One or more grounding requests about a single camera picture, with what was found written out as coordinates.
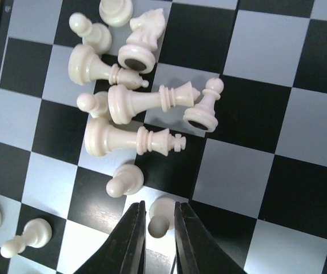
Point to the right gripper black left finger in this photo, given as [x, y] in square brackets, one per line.
[124, 250]

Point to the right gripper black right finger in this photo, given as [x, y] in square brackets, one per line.
[196, 249]

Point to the white pawn chess piece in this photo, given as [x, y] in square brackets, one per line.
[36, 234]

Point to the white king chess piece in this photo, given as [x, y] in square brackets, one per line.
[102, 137]

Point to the black grey chessboard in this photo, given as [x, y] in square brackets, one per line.
[258, 182]

